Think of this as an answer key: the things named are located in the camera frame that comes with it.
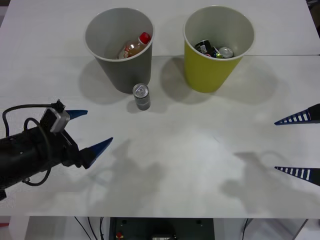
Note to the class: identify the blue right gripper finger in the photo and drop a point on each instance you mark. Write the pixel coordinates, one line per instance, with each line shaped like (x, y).
(300, 117)
(300, 173)

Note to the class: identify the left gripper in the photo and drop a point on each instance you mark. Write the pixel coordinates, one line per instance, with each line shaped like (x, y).
(57, 152)

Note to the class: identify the dark grey drink can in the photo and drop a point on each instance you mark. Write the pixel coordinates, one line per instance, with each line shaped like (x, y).
(141, 98)

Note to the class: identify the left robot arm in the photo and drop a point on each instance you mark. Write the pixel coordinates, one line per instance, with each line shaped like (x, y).
(15, 155)

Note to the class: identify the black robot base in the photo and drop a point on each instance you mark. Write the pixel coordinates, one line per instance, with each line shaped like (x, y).
(162, 228)

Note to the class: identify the grey plastic bin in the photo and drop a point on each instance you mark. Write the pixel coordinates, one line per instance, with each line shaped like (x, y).
(125, 72)

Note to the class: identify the red-capped plastic bottle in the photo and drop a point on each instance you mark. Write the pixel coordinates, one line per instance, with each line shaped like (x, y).
(133, 46)

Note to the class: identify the silver-topped can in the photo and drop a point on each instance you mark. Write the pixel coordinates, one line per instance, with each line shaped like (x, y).
(226, 52)

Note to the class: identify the yellow-green plastic bin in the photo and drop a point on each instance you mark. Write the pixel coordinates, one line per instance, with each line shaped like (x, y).
(207, 72)

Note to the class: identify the black can with label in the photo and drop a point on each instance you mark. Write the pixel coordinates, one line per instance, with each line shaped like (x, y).
(203, 46)

